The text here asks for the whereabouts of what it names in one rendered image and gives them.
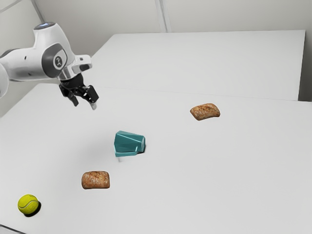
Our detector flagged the brown bread roll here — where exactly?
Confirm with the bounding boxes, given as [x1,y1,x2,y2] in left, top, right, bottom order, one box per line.
[190,103,221,121]
[81,171,111,190]

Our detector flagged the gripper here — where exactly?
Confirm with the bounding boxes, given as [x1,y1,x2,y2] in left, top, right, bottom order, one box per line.
[58,73,100,111]

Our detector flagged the yellow tennis ball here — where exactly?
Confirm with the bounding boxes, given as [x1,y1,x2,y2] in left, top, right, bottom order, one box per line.
[17,194,39,215]

